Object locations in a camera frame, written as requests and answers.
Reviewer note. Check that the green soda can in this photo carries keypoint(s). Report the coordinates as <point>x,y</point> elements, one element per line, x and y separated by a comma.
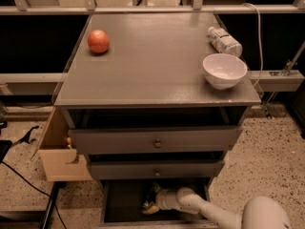
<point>149,197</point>

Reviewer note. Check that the clear plastic water bottle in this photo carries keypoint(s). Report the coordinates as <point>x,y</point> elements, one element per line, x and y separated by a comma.
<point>223,42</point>

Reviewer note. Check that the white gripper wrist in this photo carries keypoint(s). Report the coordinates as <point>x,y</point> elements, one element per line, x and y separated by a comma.
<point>162,198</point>

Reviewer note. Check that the grey middle drawer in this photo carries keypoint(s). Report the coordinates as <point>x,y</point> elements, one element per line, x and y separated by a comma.
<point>156,169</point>

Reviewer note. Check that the white ceramic bowl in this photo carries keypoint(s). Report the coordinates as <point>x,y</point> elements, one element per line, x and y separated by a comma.
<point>223,71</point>

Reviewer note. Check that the grey top drawer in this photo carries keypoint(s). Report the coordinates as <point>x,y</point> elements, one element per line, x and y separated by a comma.
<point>152,141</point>

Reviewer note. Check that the red apple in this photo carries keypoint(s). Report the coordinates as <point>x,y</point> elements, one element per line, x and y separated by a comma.
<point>98,41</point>

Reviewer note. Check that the black clamp tool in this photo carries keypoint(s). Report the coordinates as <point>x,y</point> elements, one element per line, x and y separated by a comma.
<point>26,138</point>

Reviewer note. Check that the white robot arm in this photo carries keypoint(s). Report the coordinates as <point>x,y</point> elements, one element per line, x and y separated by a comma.
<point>258,213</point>

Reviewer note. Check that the grey wooden drawer cabinet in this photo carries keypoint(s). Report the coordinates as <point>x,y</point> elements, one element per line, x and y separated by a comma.
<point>151,77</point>

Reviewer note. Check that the grey open bottom drawer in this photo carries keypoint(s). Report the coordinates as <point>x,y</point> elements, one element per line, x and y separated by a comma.
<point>123,203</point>

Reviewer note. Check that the metal railing frame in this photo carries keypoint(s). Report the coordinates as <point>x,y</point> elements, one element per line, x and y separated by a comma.
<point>152,7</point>

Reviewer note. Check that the light wooden side box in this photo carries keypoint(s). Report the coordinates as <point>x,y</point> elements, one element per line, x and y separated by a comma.
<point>60,160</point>

